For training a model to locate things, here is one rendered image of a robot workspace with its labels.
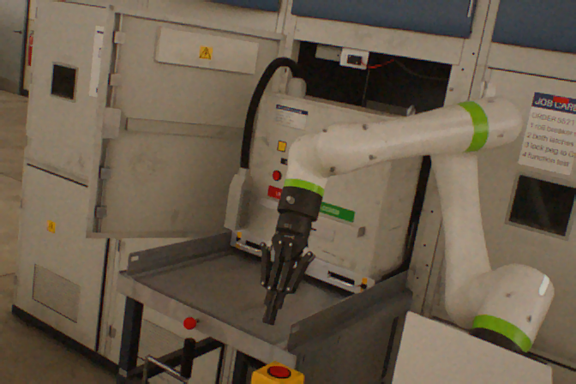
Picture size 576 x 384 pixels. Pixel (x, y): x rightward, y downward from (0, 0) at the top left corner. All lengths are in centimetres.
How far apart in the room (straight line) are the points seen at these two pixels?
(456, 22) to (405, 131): 70
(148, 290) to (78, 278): 134
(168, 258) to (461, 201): 88
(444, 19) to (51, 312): 227
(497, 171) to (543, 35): 39
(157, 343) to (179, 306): 110
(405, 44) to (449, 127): 69
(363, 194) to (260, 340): 57
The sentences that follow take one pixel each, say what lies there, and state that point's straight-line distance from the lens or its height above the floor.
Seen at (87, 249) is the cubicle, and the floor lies 52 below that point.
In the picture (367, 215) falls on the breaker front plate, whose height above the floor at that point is 110.
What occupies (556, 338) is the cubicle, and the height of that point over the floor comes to 87.
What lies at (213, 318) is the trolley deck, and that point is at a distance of 173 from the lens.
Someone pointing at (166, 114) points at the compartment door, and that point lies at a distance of 223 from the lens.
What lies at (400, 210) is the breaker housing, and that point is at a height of 111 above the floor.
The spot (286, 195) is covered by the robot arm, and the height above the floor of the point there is 123.
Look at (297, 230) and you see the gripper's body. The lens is 142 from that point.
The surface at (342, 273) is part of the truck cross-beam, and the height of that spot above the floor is 91.
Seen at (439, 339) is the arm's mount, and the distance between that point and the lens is 141.
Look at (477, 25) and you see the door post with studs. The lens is 206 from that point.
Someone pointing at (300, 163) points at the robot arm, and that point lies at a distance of 144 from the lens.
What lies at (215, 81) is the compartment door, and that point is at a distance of 228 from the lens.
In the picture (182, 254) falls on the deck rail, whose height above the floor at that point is 87.
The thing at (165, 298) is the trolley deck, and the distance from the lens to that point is 183.
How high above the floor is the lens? 155
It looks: 13 degrees down
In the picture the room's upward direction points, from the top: 9 degrees clockwise
